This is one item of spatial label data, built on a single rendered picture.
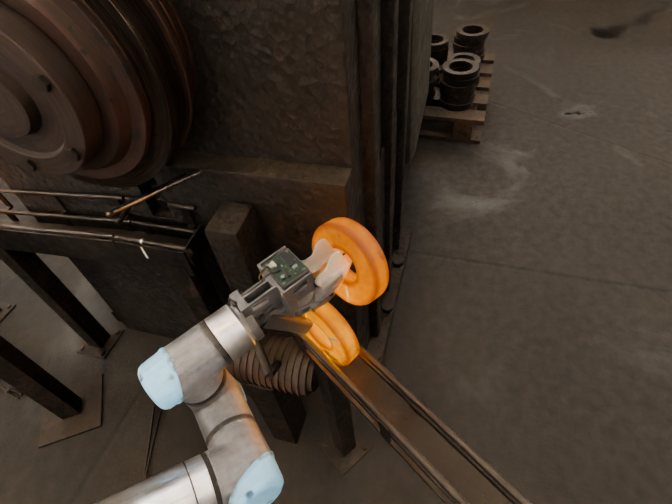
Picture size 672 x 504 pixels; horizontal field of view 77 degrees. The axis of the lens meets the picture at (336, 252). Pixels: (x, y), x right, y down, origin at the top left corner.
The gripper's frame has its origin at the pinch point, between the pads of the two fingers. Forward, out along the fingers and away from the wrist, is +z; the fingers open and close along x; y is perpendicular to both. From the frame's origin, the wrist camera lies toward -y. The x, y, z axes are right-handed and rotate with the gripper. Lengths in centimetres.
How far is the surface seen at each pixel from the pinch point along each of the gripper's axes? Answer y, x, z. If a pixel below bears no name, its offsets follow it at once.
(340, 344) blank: -11.7, -6.3, -8.6
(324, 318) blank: -8.1, -2.3, -8.4
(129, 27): 32.9, 29.6, -9.8
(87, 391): -82, 73, -72
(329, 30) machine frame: 25.4, 19.1, 15.8
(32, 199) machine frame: -16, 87, -43
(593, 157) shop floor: -101, 26, 172
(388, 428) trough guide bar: -15.2, -21.2, -11.4
